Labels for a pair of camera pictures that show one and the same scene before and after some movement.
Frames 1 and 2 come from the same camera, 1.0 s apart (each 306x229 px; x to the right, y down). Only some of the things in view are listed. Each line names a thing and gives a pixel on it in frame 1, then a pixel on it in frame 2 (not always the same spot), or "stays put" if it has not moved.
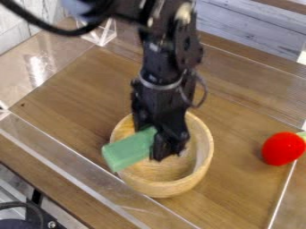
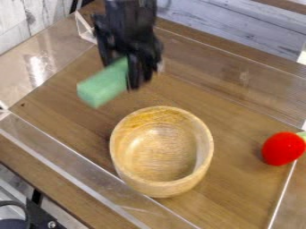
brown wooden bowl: (164, 177) stays put
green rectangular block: (130, 149) to (106, 84)
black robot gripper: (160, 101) to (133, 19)
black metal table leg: (37, 197) stays put
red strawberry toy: (283, 148) stays put
